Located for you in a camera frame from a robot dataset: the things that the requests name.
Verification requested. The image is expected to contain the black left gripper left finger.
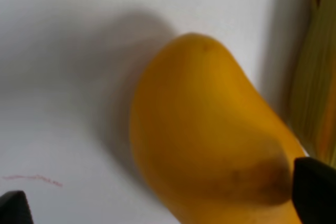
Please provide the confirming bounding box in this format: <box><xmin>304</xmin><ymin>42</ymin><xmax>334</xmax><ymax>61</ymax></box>
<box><xmin>0</xmin><ymin>190</ymin><xmax>34</xmax><ymax>224</ymax></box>

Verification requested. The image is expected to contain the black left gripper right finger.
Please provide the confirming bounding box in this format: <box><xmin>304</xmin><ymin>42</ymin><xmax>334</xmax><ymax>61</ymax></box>
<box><xmin>292</xmin><ymin>157</ymin><xmax>336</xmax><ymax>224</ymax></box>

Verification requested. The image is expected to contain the yellow mango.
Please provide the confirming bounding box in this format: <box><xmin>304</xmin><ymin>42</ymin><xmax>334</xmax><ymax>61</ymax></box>
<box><xmin>130</xmin><ymin>34</ymin><xmax>304</xmax><ymax>223</ymax></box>

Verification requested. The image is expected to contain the green yellow corn cob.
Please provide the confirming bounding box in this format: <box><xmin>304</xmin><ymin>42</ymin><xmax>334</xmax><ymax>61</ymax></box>
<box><xmin>289</xmin><ymin>0</ymin><xmax>335</xmax><ymax>167</ymax></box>

